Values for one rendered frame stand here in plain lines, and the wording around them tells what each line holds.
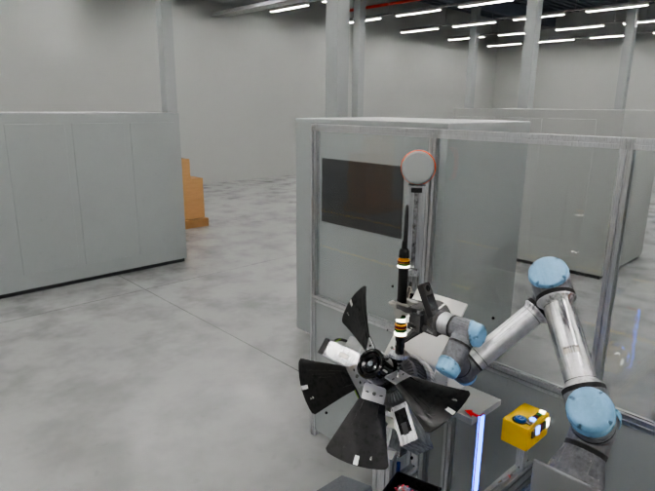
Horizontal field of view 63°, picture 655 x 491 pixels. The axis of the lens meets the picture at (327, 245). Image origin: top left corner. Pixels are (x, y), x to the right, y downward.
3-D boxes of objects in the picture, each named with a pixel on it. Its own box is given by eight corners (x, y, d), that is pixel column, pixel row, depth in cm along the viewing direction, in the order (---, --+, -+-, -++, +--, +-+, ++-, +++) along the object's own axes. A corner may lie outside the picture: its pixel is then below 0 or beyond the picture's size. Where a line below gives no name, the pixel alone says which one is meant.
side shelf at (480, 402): (436, 377, 272) (436, 371, 272) (500, 405, 247) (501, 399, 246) (405, 393, 257) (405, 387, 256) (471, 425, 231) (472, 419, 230)
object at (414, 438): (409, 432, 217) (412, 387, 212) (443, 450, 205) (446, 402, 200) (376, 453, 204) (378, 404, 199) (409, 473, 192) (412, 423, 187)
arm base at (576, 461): (607, 500, 151) (619, 467, 154) (596, 487, 141) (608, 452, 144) (554, 474, 162) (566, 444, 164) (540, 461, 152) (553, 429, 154)
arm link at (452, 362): (461, 386, 172) (477, 356, 175) (452, 375, 164) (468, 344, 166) (440, 376, 177) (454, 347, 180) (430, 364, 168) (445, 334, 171)
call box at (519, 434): (521, 426, 207) (524, 401, 204) (547, 437, 200) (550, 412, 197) (499, 442, 196) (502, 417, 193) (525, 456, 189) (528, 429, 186)
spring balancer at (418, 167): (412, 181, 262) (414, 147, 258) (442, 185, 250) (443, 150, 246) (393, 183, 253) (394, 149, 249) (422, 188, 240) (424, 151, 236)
